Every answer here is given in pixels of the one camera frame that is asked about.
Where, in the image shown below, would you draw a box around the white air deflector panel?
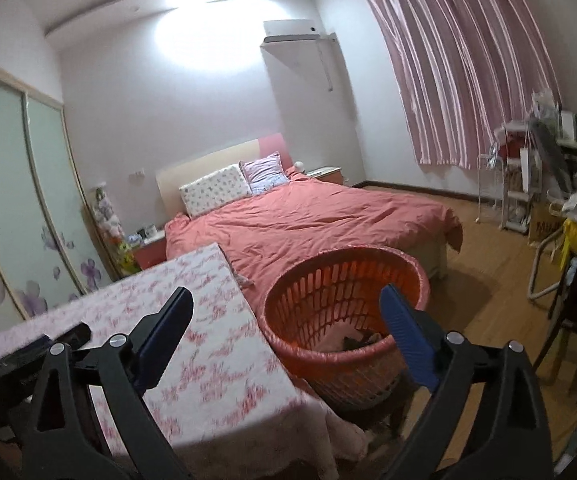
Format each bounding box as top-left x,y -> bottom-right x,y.
261,32 -> 339,93

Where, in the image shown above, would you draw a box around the pink striped curtain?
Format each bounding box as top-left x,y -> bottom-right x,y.
361,0 -> 562,170

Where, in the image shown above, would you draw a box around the dark wooden stool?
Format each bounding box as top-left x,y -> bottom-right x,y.
363,385 -> 415,442

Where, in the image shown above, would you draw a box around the stuffed toy bouquet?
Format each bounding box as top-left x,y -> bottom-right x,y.
93,187 -> 136,276

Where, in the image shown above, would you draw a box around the beige and pink headboard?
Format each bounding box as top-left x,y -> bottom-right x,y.
155,132 -> 285,211

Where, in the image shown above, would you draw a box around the pale wooden bedside table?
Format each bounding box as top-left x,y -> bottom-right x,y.
307,166 -> 344,186

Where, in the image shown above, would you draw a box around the orange plastic laundry basket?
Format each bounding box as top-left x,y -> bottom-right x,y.
260,246 -> 430,413

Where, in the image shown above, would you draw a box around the red duvet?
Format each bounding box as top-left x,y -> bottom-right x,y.
164,175 -> 464,311

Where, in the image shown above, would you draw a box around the flower print sliding wardrobe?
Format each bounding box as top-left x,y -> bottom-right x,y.
0,50 -> 119,356

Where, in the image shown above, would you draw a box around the white shelf rack with clutter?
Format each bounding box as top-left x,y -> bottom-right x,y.
529,87 -> 577,221

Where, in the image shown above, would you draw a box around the brown paper bag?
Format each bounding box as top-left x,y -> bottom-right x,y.
527,200 -> 569,248

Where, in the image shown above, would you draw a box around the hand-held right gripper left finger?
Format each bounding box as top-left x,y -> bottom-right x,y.
18,286 -> 194,480

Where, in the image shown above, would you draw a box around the red bedside table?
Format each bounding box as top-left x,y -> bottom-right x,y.
131,230 -> 168,271

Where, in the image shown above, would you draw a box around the white floral pillow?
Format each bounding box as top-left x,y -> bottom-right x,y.
178,164 -> 252,218

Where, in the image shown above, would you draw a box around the white air conditioner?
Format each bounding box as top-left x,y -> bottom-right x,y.
262,19 -> 319,43

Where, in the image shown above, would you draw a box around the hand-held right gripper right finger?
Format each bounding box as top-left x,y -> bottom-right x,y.
379,283 -> 554,480

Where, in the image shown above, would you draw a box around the black and white patterned clothes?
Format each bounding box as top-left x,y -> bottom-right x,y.
343,329 -> 394,350

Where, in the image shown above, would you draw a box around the pink striped pillow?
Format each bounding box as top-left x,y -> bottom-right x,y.
239,152 -> 289,196

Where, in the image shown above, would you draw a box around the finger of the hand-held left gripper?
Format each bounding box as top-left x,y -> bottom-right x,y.
57,323 -> 92,350
0,335 -> 52,380

